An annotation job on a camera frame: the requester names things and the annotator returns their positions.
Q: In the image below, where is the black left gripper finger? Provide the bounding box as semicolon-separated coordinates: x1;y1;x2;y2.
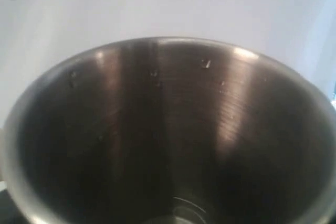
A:
0;190;18;224

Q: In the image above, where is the steel metal cup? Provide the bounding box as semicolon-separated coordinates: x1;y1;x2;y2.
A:
1;37;335;223

